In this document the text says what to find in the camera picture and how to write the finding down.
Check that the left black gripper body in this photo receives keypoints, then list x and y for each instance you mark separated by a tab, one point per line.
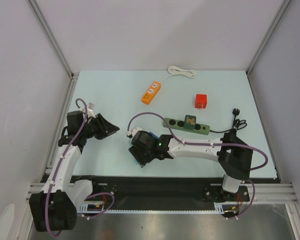
92	129

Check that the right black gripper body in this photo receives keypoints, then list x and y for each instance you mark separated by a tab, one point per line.
139	155

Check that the olive green power strip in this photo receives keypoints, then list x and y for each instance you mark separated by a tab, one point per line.
179	125

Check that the orange power strip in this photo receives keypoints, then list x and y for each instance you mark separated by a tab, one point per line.
151	93

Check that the dark green cube plug adapter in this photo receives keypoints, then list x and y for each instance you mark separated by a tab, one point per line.
189	122

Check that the red cube plug adapter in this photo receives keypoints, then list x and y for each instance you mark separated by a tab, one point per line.
201	101

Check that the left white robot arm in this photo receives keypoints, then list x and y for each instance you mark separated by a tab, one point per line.
54	208

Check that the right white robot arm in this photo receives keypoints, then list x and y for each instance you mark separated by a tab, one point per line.
233	155

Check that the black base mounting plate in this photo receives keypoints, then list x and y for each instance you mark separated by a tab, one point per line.
163	194

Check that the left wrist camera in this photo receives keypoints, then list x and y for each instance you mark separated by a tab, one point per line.
88	113

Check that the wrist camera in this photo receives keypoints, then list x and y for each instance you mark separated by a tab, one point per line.
132	132
88	113

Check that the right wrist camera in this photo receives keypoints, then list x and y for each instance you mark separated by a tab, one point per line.
132	132

